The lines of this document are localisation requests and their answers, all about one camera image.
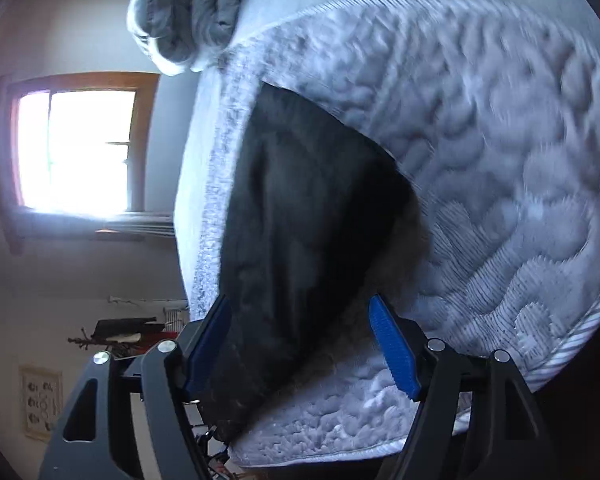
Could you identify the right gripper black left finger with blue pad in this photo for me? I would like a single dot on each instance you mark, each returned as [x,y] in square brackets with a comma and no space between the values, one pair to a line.
[95,435]

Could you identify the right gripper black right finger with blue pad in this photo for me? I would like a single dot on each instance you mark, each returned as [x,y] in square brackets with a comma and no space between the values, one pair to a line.
[476,417]

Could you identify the black pants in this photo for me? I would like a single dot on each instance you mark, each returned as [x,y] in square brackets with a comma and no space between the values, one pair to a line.
[314,207]

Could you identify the black garment on rack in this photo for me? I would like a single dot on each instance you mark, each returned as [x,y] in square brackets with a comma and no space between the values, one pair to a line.
[128,330]

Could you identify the wooden coat rack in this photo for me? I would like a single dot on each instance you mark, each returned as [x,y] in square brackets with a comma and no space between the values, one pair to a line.
[119,346]

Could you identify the striped cloth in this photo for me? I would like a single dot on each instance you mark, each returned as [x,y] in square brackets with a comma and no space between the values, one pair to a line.
[175,319]

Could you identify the grey curtain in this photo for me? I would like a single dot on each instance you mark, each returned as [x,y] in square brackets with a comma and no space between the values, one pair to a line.
[139,224]

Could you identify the wooden framed window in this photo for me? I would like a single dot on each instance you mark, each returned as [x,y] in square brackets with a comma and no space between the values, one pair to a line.
[73,152]

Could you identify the grey crumpled blanket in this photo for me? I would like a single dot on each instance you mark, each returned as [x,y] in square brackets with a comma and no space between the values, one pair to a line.
[182,35]

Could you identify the framed wall picture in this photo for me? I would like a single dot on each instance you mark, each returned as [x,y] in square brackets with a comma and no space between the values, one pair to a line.
[41,401]

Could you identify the white wall rail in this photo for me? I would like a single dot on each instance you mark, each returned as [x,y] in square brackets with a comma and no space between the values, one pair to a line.
[150,303]

